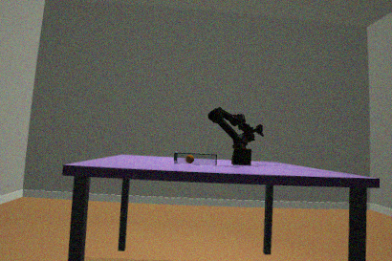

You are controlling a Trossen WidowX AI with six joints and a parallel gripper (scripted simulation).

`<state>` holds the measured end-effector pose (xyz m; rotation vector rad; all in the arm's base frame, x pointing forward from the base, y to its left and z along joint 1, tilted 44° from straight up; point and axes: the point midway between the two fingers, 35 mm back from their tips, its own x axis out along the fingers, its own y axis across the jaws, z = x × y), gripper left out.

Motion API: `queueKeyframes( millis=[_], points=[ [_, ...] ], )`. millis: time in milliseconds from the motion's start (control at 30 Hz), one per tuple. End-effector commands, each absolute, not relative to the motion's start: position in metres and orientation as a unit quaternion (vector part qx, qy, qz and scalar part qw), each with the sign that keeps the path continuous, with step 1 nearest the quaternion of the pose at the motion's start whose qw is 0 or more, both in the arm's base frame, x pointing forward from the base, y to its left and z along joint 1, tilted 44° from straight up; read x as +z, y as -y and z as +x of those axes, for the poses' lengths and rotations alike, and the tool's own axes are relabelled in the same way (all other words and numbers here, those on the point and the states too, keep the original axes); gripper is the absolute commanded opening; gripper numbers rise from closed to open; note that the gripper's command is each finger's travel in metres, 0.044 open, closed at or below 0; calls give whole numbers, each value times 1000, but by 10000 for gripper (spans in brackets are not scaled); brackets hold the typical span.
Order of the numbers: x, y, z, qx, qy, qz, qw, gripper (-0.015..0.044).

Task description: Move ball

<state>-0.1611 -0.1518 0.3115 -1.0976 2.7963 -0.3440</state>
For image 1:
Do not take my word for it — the clear l-shaped low wall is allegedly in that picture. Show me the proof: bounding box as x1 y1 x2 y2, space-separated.
174 153 216 165

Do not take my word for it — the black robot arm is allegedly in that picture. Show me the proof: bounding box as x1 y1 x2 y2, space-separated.
208 107 255 149

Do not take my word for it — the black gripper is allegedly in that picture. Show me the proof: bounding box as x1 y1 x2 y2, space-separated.
242 124 264 137

